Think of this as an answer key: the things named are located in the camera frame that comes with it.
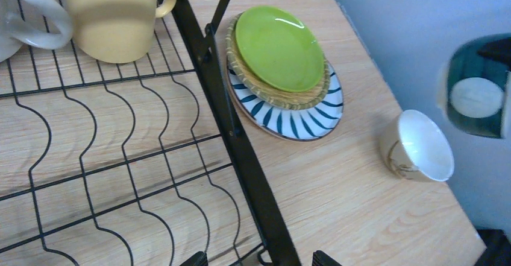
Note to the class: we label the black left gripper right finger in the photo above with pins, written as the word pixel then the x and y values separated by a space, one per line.
pixel 320 258

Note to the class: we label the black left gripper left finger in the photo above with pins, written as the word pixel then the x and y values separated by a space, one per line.
pixel 197 259

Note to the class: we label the black wire dish rack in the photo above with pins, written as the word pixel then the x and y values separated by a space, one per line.
pixel 144 163

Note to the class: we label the green plate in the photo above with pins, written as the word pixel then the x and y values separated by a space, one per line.
pixel 279 48

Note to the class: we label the white bowl dark rim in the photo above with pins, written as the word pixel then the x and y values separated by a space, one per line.
pixel 474 87

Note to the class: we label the yellow handled mug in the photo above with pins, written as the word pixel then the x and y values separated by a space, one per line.
pixel 116 31

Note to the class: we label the cream ceramic mug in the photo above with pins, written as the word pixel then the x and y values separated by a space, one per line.
pixel 16 31

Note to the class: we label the blue striped white plate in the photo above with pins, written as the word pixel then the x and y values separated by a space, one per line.
pixel 294 125

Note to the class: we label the small white patterned bowl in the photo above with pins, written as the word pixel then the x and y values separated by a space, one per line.
pixel 414 148

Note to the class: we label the woven bamboo plate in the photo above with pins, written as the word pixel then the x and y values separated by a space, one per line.
pixel 262 89

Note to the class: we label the black aluminium frame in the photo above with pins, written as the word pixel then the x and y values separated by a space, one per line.
pixel 497 248

